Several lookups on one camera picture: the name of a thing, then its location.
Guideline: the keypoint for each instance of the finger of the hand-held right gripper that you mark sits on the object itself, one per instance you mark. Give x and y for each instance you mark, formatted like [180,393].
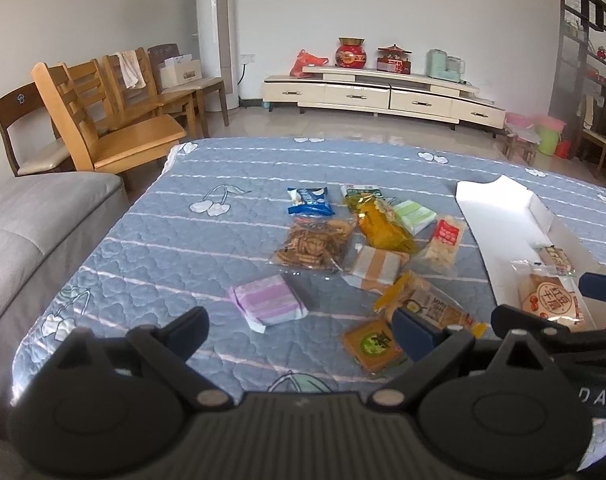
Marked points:
[600,289]
[518,316]

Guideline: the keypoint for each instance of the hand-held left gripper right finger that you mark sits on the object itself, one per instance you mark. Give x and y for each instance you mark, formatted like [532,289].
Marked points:
[413,335]

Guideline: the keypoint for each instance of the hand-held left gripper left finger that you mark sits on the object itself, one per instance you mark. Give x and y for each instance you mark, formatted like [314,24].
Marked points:
[190,330]

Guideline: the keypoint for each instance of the long yellow bread packet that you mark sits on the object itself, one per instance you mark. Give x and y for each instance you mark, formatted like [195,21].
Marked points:
[433,305]

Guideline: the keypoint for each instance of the green-labelled biscuit packet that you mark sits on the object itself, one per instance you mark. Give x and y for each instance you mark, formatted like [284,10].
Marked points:
[370,345]

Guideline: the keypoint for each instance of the orange striped snack packet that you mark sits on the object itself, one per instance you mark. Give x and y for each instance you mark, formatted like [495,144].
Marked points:
[378,267]

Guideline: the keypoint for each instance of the white cardboard tray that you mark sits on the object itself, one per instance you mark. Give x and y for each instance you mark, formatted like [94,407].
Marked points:
[498,240]

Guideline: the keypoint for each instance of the purple striped snack packet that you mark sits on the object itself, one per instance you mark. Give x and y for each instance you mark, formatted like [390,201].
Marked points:
[270,300]

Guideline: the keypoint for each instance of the red and white cracker packet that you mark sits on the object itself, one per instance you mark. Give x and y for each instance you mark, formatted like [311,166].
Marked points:
[445,242]

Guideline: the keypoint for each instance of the clear bag of brown biscuits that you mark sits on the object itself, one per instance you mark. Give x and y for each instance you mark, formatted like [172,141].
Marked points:
[313,242]

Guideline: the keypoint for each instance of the round pastry packet red print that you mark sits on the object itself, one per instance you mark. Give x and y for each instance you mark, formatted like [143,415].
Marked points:
[548,300]

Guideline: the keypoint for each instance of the small clear snack packet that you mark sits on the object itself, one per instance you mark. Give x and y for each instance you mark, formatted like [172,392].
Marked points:
[555,256]

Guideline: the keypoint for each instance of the blue quilted cherry-print blanket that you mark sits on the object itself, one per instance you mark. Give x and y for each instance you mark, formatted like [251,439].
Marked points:
[183,260]

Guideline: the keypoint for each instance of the yellow snack packet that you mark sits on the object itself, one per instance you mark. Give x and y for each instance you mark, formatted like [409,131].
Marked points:
[378,225]

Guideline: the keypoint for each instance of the light green snack packet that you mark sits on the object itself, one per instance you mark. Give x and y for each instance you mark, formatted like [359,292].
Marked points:
[413,215]

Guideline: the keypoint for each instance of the small red bucket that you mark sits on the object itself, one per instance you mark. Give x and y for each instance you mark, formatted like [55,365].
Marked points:
[563,149]

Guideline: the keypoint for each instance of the green bucket with pink rim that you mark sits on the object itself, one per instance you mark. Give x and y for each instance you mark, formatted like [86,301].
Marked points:
[548,137]

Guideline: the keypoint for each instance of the small wooden stool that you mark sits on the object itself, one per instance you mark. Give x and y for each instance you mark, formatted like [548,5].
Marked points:
[520,147]

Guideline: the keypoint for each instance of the blue cookie packet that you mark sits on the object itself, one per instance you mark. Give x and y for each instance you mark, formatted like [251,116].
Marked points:
[308,200]

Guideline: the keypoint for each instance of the grey fabric sofa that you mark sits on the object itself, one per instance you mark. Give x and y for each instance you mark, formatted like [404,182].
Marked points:
[33,240]

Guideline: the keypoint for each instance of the pink plastic basin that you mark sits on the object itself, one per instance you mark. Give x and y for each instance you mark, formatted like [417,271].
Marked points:
[518,121]

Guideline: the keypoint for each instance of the dark wooden cushioned chair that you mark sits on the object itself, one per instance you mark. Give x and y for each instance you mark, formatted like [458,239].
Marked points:
[210,85]

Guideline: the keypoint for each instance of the cream television cabinet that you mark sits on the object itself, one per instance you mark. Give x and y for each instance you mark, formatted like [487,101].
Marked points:
[358,92]

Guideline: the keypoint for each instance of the dark wooden shelf unit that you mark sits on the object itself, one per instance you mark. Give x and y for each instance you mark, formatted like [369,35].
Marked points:
[578,35]

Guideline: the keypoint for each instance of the white cardboard box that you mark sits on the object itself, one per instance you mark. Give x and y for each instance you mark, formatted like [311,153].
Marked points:
[180,75]

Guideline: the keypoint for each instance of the mint green kitchen appliance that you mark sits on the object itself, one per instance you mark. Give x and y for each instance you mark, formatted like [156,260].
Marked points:
[440,65]

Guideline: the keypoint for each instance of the white towel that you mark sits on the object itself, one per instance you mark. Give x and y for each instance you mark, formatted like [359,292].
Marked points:
[130,70]

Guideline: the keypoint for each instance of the red roofed gift box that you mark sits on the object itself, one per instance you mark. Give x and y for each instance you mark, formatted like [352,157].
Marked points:
[394,62]

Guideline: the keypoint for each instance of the dark brown cushioned chair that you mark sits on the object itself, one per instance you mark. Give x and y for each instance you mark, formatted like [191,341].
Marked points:
[13,110]

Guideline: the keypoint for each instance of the red round pot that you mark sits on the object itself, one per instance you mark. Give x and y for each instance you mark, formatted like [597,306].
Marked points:
[351,55]

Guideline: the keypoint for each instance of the red plastic bag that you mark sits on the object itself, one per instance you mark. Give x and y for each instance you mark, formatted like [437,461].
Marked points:
[303,65]

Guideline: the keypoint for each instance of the white standing air conditioner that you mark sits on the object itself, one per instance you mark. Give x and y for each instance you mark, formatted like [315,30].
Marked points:
[213,35]

